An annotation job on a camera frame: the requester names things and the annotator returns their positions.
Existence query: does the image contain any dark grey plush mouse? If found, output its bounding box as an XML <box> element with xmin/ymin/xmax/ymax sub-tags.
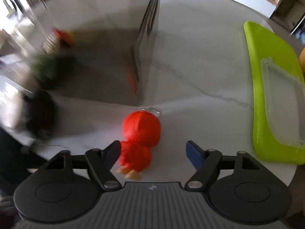
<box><xmin>9</xmin><ymin>89</ymin><xmax>59</xmax><ymax>140</ymax></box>

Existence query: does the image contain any crochet doll green dress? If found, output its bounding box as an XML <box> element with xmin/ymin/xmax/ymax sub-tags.
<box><xmin>31</xmin><ymin>28</ymin><xmax>75</xmax><ymax>90</ymax></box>

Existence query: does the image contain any smoky transparent storage bin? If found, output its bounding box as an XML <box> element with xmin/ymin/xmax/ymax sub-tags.
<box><xmin>20</xmin><ymin>0</ymin><xmax>160</xmax><ymax>106</ymax></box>

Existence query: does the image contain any green bin lid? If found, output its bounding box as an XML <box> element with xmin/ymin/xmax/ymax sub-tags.
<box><xmin>243</xmin><ymin>21</ymin><xmax>304</xmax><ymax>165</ymax></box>

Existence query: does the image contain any red orange plush duck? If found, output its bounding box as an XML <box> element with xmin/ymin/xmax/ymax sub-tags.
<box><xmin>117</xmin><ymin>110</ymin><xmax>161</xmax><ymax>180</ymax></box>

